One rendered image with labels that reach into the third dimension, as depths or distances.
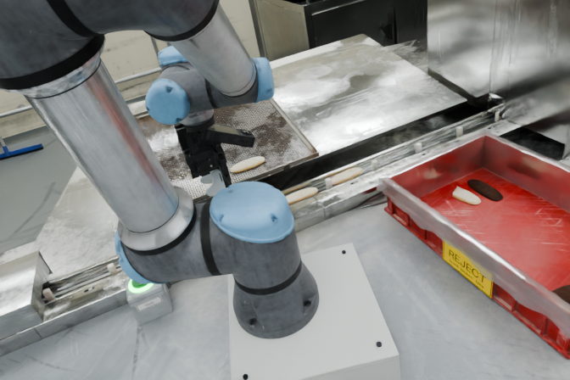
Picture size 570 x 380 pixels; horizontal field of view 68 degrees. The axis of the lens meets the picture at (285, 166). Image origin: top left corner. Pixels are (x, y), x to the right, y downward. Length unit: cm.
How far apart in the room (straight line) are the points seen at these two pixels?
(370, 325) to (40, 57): 58
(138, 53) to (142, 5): 426
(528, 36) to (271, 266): 88
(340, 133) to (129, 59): 361
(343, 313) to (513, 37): 84
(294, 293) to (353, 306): 11
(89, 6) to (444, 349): 71
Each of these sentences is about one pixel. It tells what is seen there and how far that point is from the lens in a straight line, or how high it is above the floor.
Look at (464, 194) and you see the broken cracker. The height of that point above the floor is 83.
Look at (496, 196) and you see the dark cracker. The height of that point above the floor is 83.
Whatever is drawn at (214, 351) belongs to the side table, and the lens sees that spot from 86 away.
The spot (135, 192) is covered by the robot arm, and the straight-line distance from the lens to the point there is 57.
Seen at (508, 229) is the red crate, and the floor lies 82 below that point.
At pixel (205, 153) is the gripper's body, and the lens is 92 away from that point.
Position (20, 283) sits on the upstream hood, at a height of 92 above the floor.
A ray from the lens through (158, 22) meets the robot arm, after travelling 42.
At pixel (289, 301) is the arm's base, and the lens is 71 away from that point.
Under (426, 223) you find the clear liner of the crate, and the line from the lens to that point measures 91.
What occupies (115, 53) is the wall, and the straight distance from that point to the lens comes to 464.
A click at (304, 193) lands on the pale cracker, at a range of 108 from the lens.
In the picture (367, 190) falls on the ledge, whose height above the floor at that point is 86.
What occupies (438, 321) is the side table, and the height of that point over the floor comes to 82.
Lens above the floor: 149
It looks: 31 degrees down
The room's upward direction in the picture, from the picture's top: 12 degrees counter-clockwise
